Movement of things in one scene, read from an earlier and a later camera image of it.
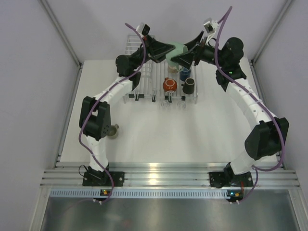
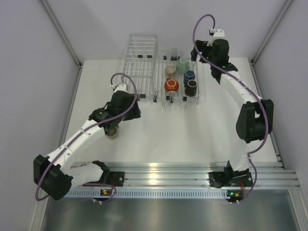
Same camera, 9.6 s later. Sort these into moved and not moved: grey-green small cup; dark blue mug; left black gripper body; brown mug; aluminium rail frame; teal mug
Moved: brown mug; left black gripper body; dark blue mug; teal mug
Not moved: aluminium rail frame; grey-green small cup
